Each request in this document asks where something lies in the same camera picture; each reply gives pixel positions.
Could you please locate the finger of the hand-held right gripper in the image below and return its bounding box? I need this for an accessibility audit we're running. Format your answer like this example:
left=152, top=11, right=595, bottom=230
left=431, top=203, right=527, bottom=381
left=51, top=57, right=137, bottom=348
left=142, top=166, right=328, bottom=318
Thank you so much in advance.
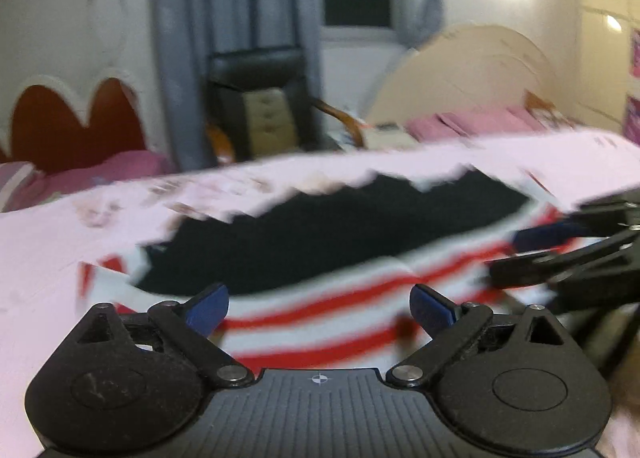
left=514, top=191, right=640, bottom=250
left=486, top=229, right=640, bottom=290

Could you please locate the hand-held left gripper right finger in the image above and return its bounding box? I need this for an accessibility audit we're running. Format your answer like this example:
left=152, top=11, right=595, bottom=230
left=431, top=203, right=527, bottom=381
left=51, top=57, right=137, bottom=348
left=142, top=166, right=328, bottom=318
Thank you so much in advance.
left=387, top=284, right=581, bottom=387

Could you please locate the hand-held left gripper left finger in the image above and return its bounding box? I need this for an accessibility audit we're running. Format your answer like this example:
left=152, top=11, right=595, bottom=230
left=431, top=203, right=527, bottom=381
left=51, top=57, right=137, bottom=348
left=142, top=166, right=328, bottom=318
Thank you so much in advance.
left=65, top=283, right=256, bottom=387

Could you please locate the striped knit sweater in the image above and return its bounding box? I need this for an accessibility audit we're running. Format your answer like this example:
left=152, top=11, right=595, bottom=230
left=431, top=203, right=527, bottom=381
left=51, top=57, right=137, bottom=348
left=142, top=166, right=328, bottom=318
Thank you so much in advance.
left=77, top=165, right=568, bottom=375

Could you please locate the orange patterned cloth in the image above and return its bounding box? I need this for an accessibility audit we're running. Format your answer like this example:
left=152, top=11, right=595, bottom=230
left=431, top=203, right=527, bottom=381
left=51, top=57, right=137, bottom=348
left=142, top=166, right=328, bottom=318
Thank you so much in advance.
left=524, top=91, right=576, bottom=130

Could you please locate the plain pink pillow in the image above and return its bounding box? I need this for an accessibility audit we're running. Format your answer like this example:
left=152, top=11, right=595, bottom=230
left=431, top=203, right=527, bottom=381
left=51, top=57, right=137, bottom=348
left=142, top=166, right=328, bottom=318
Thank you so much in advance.
left=404, top=107, right=538, bottom=143

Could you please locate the floral pink bed sheet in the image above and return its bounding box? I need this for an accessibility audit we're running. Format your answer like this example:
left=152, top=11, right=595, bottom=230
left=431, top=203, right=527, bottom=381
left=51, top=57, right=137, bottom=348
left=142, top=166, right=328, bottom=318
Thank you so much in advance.
left=0, top=128, right=640, bottom=458

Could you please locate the cream round headboard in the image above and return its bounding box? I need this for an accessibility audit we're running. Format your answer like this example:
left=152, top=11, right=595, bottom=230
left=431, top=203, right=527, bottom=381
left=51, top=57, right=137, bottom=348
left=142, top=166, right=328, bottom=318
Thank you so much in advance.
left=366, top=23, right=560, bottom=131

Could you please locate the cream wardrobe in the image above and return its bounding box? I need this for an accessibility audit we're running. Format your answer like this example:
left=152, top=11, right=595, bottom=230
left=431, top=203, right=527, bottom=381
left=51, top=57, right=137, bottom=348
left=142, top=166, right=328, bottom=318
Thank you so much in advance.
left=570, top=0, right=640, bottom=145

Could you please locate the black office chair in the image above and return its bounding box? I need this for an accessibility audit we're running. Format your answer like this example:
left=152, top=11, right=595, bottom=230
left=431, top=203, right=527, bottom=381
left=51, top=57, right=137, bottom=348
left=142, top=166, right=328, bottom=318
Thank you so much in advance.
left=206, top=49, right=366, bottom=163

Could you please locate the striped pink pillow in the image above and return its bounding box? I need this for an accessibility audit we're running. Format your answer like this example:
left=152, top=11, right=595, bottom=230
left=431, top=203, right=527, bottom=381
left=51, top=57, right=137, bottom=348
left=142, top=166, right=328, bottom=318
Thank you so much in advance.
left=0, top=161, right=48, bottom=213

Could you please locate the red heart-shaped headboard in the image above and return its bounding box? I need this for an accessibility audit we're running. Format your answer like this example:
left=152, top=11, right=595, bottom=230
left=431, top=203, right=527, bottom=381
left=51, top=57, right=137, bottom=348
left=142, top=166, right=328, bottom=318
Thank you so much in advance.
left=0, top=71, right=153, bottom=175

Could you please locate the wide grey-blue curtain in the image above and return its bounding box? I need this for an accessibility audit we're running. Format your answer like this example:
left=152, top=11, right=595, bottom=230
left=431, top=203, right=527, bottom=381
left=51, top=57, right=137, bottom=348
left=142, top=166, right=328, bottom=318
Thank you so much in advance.
left=151, top=0, right=323, bottom=173

